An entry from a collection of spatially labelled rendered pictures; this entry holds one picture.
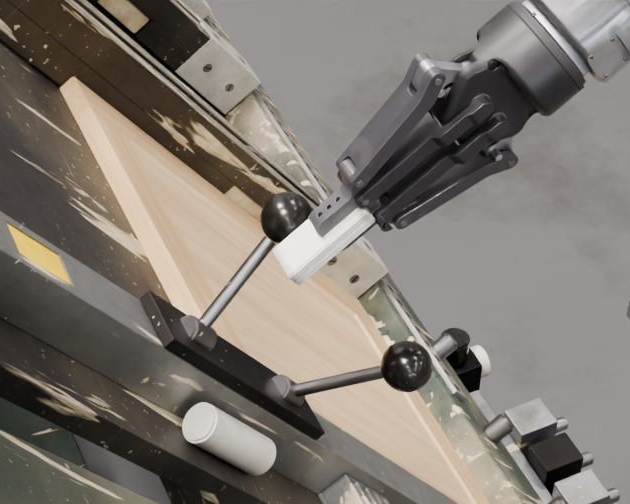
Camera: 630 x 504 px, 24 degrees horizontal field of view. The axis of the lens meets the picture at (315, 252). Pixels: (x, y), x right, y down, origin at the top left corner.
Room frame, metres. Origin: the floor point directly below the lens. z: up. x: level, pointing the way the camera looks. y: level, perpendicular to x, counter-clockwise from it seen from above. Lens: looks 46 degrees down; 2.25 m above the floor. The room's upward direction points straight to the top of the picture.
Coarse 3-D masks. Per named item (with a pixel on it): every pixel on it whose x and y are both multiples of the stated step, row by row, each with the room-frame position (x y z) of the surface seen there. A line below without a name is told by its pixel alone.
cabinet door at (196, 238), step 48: (96, 96) 1.11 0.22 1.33; (96, 144) 1.02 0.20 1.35; (144, 144) 1.10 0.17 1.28; (144, 192) 0.96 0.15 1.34; (192, 192) 1.09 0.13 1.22; (144, 240) 0.89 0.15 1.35; (192, 240) 0.96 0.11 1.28; (240, 240) 1.08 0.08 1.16; (192, 288) 0.84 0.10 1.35; (288, 288) 1.06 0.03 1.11; (336, 288) 1.21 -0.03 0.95; (240, 336) 0.83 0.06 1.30; (288, 336) 0.92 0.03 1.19; (336, 336) 1.04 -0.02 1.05; (384, 384) 1.03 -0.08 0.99; (384, 432) 0.89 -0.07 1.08; (432, 432) 1.00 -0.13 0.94; (432, 480) 0.87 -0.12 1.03
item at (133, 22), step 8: (104, 0) 1.55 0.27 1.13; (112, 0) 1.55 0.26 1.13; (120, 0) 1.56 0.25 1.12; (128, 0) 1.56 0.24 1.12; (104, 8) 1.55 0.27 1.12; (112, 8) 1.55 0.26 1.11; (120, 8) 1.56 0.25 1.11; (128, 8) 1.56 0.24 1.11; (136, 8) 1.57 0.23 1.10; (120, 16) 1.56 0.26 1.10; (128, 16) 1.56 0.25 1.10; (136, 16) 1.56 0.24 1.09; (144, 16) 1.57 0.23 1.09; (128, 24) 1.56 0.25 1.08; (136, 24) 1.56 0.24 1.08; (144, 24) 1.57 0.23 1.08
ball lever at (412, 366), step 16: (400, 352) 0.68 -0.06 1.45; (416, 352) 0.68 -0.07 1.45; (368, 368) 0.69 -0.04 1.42; (384, 368) 0.68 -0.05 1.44; (400, 368) 0.67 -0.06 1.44; (416, 368) 0.67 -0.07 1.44; (432, 368) 0.68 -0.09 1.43; (288, 384) 0.70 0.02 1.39; (304, 384) 0.70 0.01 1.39; (320, 384) 0.69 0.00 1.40; (336, 384) 0.69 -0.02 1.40; (352, 384) 0.69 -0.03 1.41; (400, 384) 0.67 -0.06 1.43; (416, 384) 0.67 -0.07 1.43; (288, 400) 0.69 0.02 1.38
